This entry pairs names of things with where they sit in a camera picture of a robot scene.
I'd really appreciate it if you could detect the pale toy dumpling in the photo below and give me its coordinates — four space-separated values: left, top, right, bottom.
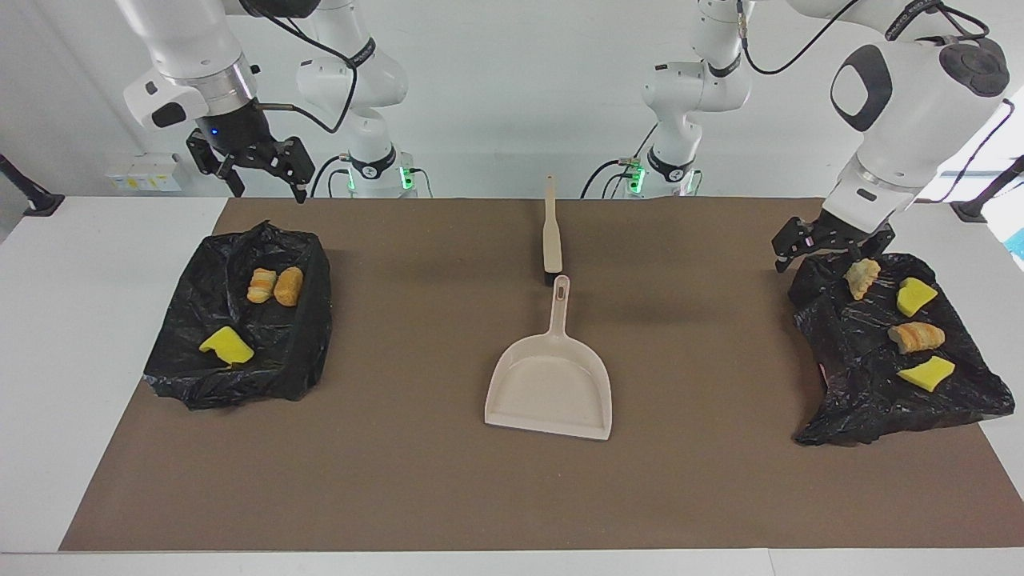
846 258 882 302

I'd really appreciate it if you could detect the brown toy bread roll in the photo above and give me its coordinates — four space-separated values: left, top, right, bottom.
274 266 306 308

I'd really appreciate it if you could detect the large striped toy croissant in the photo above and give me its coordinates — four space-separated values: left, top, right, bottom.
888 322 946 354

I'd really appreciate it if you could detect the small striped toy pastry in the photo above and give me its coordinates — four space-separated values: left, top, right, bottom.
246 267 278 305

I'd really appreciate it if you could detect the green and yellow sponge piece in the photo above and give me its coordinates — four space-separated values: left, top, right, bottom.
897 356 957 393

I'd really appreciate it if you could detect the beige plastic dustpan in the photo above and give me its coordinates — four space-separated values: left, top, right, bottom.
485 275 614 442

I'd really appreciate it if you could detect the crumpled black trash bag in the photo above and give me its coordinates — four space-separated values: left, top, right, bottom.
788 252 1017 446

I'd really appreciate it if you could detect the right black bin bag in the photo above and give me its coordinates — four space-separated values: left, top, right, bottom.
144 221 333 411

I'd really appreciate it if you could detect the brown table mat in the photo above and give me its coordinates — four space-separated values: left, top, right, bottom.
60 198 1024 553

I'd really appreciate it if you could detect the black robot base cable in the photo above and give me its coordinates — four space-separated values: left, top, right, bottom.
310 154 353 198
581 158 641 199

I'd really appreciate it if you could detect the white wall socket box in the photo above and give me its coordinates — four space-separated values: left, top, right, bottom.
106 152 193 193

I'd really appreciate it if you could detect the black camera stand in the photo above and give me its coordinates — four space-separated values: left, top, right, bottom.
950 154 1024 223
0 152 65 218

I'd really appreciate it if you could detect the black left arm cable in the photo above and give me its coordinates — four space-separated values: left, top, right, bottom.
738 0 1009 201

